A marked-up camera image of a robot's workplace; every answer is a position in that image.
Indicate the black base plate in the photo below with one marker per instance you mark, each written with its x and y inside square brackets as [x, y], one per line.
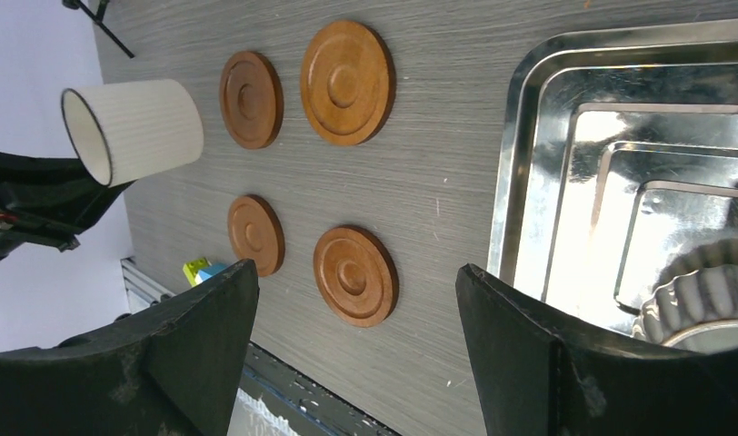
[298, 402]

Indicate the coloured toy brick stack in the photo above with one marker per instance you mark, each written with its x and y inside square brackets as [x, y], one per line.
[200, 270]

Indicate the ribbed grey cup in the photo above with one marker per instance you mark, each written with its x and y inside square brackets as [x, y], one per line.
[695, 306]

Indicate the ribbed clear glass cup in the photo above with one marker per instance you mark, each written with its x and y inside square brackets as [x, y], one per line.
[127, 131]

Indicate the wooden coaster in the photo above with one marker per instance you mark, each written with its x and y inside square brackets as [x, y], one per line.
[251, 100]
[347, 83]
[356, 275]
[256, 233]

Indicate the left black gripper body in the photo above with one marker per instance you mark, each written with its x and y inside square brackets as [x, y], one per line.
[49, 202]

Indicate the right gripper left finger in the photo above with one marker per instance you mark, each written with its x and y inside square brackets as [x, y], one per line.
[171, 369]

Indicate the black microphone tripod stand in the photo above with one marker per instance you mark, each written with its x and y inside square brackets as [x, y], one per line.
[97, 17]

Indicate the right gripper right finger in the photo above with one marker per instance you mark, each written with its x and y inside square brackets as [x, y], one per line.
[540, 371]

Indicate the metal tray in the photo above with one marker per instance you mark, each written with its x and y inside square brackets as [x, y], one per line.
[618, 169]

